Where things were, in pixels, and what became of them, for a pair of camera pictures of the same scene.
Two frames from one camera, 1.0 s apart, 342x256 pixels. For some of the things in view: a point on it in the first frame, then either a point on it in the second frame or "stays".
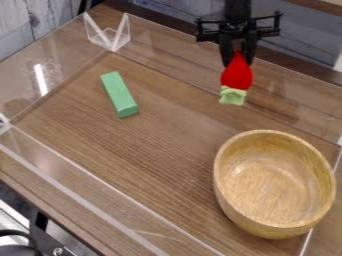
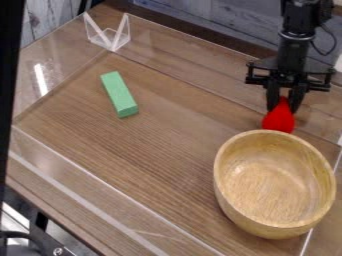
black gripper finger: x=248 y=44 -> x=296 y=94
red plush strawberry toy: x=236 y=79 -> x=279 y=119
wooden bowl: x=273 y=184 stays
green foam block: x=118 y=94 stays
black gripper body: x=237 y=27 -> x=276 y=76
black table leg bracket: x=42 y=244 stays
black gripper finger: x=225 y=47 -> x=272 y=95
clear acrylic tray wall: x=118 y=106 stays
